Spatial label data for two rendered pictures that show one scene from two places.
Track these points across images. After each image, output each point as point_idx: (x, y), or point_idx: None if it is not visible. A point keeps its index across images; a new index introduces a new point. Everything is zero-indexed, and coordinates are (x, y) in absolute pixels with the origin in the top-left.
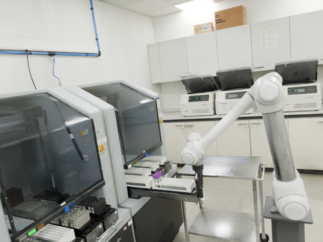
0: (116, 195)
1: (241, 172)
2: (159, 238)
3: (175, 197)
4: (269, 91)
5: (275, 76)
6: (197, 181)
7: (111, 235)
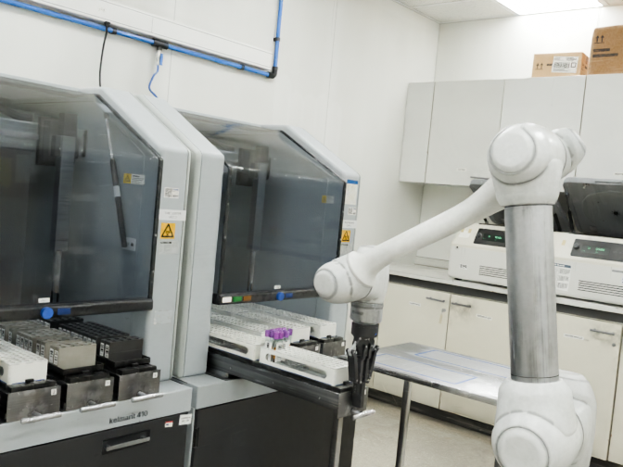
0: (173, 350)
1: (484, 388)
2: None
3: (298, 390)
4: (512, 149)
5: (565, 134)
6: (352, 360)
7: (129, 421)
